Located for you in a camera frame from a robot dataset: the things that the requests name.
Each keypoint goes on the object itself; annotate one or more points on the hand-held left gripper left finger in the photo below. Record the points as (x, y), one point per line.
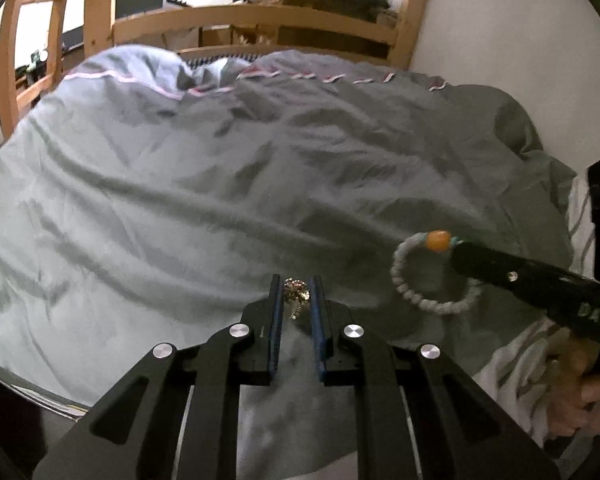
(276, 325)

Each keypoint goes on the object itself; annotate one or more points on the small gold brooch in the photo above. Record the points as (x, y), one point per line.
(296, 294)

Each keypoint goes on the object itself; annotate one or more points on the person's right hand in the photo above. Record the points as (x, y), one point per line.
(575, 385)

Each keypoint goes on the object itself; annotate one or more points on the black cardboard box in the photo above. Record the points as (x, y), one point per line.
(15, 425)

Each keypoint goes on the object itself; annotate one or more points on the grey duvet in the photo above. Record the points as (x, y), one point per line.
(205, 185)

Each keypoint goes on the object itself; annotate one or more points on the wooden ladder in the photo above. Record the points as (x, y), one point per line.
(25, 50)

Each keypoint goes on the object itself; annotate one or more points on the wooden bed frame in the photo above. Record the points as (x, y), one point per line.
(260, 22)

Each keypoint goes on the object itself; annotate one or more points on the white grey striped sheet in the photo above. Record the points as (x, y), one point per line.
(515, 360)

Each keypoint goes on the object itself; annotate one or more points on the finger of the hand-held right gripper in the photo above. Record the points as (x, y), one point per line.
(500, 270)

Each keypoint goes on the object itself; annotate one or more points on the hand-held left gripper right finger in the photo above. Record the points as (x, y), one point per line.
(317, 325)

